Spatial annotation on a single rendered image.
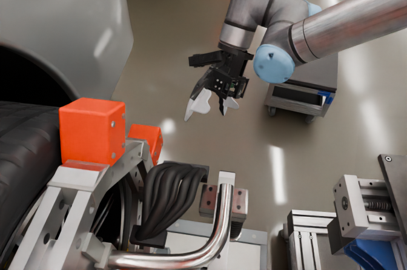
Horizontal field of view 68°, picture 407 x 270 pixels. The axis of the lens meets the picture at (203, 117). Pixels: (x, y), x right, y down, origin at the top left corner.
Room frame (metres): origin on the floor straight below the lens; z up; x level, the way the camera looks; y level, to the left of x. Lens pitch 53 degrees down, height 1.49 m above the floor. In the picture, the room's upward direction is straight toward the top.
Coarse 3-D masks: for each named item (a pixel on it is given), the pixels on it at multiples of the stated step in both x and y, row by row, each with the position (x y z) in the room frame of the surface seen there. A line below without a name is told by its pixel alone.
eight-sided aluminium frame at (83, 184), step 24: (144, 144) 0.33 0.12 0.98; (72, 168) 0.20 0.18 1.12; (96, 168) 0.20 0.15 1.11; (120, 168) 0.23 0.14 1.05; (144, 168) 0.31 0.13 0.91; (48, 192) 0.16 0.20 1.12; (72, 192) 0.16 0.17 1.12; (96, 192) 0.16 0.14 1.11; (48, 216) 0.13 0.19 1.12; (72, 216) 0.13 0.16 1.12; (24, 240) 0.10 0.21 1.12; (48, 240) 0.11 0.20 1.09; (72, 240) 0.10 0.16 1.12; (24, 264) 0.07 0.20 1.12; (48, 264) 0.07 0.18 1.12; (72, 264) 0.08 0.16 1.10
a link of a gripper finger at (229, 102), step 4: (220, 100) 0.53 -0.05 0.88; (224, 100) 0.52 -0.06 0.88; (228, 100) 0.52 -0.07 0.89; (232, 100) 0.51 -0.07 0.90; (220, 104) 0.52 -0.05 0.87; (224, 104) 0.52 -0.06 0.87; (228, 104) 0.52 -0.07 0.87; (232, 104) 0.51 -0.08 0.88; (236, 104) 0.50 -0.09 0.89; (220, 108) 0.52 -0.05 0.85; (224, 108) 0.52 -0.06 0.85; (236, 108) 0.50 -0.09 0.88; (224, 112) 0.52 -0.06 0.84
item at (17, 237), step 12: (48, 180) 0.20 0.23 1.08; (120, 180) 0.33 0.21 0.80; (108, 192) 0.31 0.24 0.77; (120, 192) 0.31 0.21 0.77; (36, 204) 0.16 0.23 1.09; (108, 204) 0.28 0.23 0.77; (120, 204) 0.30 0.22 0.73; (24, 216) 0.14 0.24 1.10; (96, 216) 0.24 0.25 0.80; (108, 216) 0.28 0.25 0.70; (120, 216) 0.28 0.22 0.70; (60, 228) 0.17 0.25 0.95; (96, 228) 0.22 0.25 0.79; (108, 228) 0.25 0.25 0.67; (120, 228) 0.25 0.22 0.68; (12, 240) 0.11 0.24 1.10; (108, 240) 0.23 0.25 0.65; (120, 240) 0.23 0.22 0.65; (0, 264) 0.08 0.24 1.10
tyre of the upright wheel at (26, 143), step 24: (0, 120) 0.27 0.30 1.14; (24, 120) 0.28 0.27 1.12; (48, 120) 0.28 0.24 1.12; (0, 144) 0.21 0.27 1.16; (24, 144) 0.21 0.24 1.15; (48, 144) 0.23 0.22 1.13; (0, 168) 0.17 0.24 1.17; (24, 168) 0.18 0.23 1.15; (48, 168) 0.21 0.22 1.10; (0, 192) 0.14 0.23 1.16; (24, 192) 0.16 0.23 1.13; (0, 216) 0.12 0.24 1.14; (0, 240) 0.10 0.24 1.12
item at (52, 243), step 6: (54, 240) 0.11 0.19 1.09; (48, 246) 0.10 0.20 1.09; (54, 246) 0.10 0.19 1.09; (48, 252) 0.09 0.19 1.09; (42, 258) 0.09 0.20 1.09; (48, 258) 0.09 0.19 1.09; (84, 258) 0.10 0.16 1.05; (42, 264) 0.08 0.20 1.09; (78, 264) 0.09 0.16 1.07; (84, 264) 0.09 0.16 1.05; (90, 264) 0.09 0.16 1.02
